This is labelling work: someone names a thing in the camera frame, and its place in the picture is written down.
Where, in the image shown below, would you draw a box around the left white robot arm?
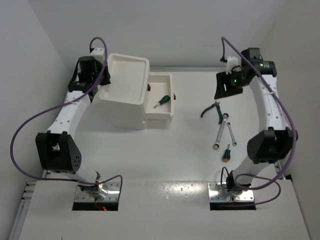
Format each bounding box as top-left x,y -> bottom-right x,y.
35,47 -> 110,201

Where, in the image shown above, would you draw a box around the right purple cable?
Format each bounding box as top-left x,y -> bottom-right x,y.
219,36 -> 298,206

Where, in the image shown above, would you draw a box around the green orange stubby screwdriver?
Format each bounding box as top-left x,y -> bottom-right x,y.
222,144 -> 231,163

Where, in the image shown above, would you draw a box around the metal base plate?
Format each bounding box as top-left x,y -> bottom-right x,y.
74,182 -> 121,203
207,182 -> 255,203

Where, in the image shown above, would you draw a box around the green handled pliers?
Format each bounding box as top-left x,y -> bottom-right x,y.
200,100 -> 224,125

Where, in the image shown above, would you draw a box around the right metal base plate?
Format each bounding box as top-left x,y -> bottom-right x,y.
207,182 -> 255,203

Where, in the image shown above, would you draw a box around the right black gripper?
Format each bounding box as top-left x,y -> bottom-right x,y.
214,70 -> 248,100

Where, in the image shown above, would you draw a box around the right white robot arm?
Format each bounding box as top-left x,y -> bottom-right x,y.
214,48 -> 298,192

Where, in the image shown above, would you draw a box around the green handled screwdriver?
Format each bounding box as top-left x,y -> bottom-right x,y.
154,95 -> 171,108

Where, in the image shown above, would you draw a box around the small silver wrench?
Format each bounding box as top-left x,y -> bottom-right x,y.
227,122 -> 237,147

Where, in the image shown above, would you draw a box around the white drawer cabinet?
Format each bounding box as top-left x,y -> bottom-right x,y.
84,53 -> 150,130

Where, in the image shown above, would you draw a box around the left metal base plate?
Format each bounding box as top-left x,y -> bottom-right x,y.
74,182 -> 121,203

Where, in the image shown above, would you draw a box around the long silver ratchet wrench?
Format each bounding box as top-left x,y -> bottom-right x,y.
212,113 -> 229,150

